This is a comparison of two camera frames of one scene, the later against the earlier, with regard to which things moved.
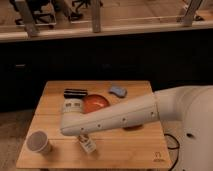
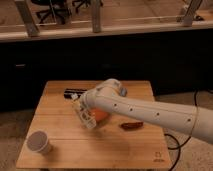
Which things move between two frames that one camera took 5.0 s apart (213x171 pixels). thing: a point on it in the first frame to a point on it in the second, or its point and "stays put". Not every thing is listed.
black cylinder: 74,93 stays put
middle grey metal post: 96,16 stays put
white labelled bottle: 87,143 to 86,115
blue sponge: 118,90 stays put
